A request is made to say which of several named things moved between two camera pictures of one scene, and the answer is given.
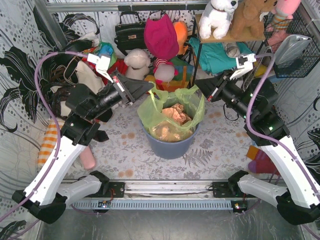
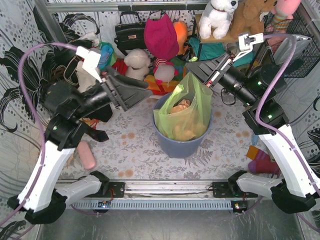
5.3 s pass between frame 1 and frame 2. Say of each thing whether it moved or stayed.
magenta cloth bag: stayed
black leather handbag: stayed
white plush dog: stayed
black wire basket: stayed
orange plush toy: stayed
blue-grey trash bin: moved
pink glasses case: stayed
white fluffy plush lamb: stayed
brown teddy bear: stayed
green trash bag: moved
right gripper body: moved
